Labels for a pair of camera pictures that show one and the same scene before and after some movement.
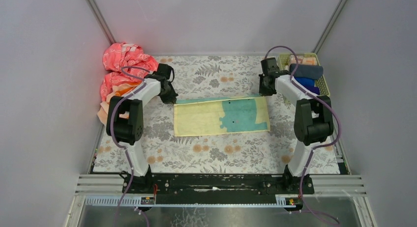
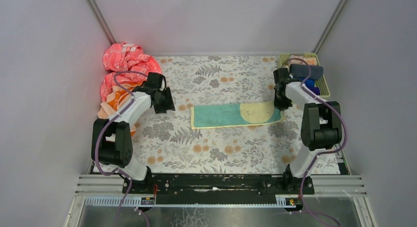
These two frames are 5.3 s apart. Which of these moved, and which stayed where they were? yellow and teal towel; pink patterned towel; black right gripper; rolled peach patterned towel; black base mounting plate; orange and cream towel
Moved: black right gripper; yellow and teal towel
Stayed: rolled peach patterned towel; black base mounting plate; pink patterned towel; orange and cream towel
